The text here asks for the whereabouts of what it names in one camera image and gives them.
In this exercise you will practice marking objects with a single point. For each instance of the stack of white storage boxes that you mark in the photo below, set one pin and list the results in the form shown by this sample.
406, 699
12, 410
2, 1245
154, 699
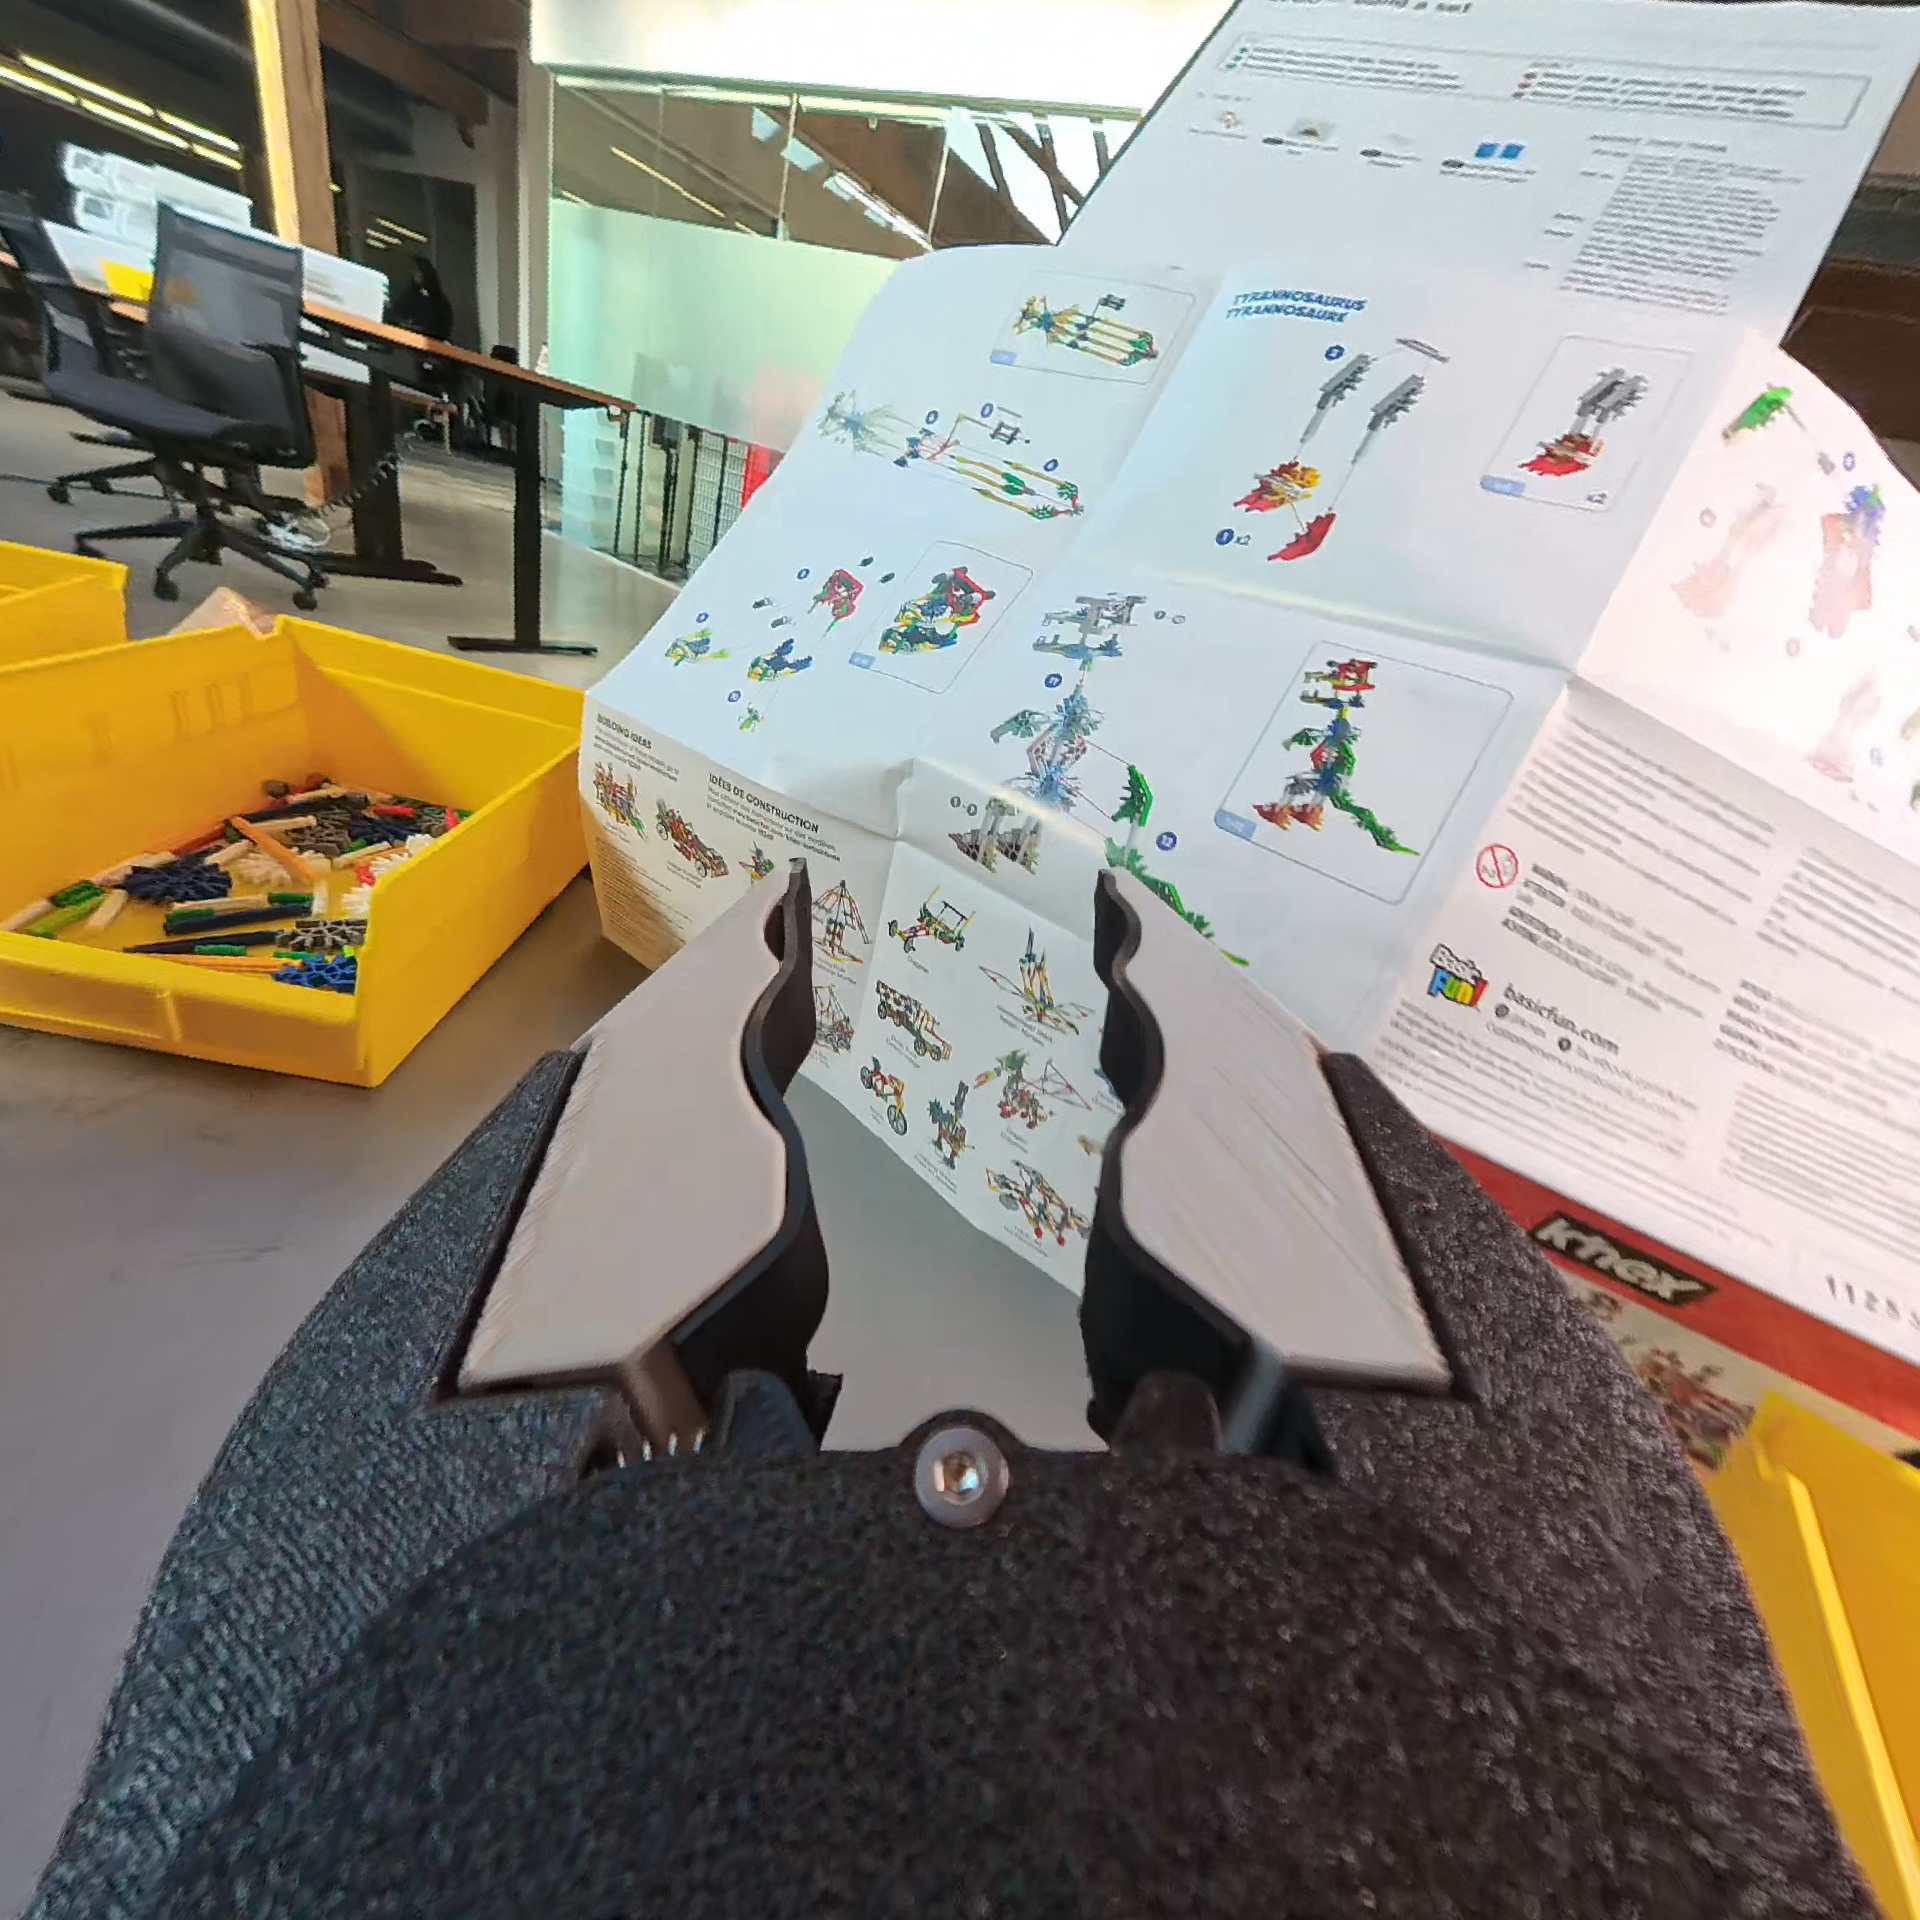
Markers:
345, 284

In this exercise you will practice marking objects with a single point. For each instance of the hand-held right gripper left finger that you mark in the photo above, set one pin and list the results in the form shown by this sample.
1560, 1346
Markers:
629, 1185

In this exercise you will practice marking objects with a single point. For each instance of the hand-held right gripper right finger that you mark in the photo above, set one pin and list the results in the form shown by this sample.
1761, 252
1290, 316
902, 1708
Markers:
1290, 1201

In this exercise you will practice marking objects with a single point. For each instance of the yellow plastic bin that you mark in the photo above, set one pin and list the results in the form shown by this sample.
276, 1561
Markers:
1845, 1652
59, 617
464, 869

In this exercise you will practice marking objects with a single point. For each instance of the printed paper instruction sheet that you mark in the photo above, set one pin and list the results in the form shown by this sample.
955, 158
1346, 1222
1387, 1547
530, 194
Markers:
1349, 452

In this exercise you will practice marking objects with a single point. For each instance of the pile of colourful construction pieces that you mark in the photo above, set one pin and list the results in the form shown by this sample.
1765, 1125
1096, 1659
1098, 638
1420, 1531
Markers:
224, 886

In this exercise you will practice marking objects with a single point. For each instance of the wooden support post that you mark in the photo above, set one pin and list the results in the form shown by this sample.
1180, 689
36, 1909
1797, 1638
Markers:
293, 135

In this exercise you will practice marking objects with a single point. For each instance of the black mesh office chair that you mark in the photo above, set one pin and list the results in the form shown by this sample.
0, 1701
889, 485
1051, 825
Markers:
59, 331
224, 331

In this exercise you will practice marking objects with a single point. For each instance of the wooden top standing desk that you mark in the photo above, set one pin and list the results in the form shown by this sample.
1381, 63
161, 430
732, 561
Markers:
494, 370

